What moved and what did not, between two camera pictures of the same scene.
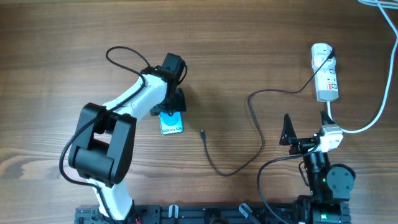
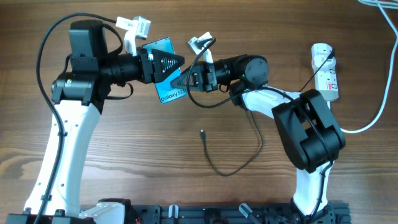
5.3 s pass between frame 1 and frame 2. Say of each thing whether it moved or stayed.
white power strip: stayed
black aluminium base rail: stayed
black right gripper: moved
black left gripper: moved
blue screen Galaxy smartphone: moved
